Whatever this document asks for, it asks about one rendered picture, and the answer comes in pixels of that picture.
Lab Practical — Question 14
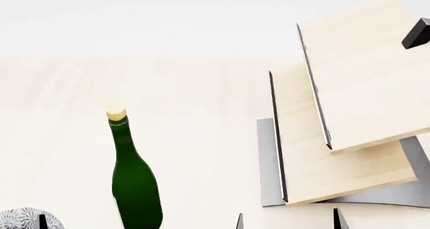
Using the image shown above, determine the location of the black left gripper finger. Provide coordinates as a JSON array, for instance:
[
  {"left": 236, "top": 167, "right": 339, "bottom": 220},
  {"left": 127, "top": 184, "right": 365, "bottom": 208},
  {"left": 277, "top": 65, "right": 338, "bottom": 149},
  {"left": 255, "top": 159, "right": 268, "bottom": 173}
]
[{"left": 33, "top": 213, "right": 48, "bottom": 229}]

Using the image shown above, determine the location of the light wooden rack shelf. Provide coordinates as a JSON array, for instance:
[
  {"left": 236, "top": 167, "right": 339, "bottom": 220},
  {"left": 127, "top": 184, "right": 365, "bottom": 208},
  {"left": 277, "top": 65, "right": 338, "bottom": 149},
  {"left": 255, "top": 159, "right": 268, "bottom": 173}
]
[
  {"left": 268, "top": 62, "right": 419, "bottom": 206},
  {"left": 296, "top": 0, "right": 430, "bottom": 154}
]

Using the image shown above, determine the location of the grey metal rack base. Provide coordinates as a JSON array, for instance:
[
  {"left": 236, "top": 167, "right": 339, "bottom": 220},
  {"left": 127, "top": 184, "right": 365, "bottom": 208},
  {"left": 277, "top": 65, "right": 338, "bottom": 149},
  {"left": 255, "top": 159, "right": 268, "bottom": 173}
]
[{"left": 256, "top": 118, "right": 430, "bottom": 210}]

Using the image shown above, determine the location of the green wine bottle with cork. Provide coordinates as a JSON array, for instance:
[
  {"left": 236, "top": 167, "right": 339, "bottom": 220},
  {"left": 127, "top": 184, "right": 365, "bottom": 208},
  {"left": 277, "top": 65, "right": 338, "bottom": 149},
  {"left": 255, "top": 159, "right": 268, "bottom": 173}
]
[{"left": 105, "top": 107, "right": 165, "bottom": 229}]

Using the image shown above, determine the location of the grey white patterned round object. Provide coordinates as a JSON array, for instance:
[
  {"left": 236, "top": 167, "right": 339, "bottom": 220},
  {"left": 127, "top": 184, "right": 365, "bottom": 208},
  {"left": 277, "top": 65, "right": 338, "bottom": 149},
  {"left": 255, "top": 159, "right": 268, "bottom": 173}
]
[{"left": 0, "top": 206, "right": 70, "bottom": 229}]

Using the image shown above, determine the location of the black block top right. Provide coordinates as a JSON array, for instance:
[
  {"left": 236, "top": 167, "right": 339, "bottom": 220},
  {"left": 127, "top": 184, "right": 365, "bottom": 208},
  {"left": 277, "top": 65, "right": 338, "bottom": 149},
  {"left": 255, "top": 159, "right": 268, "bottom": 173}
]
[{"left": 401, "top": 17, "right": 430, "bottom": 50}]

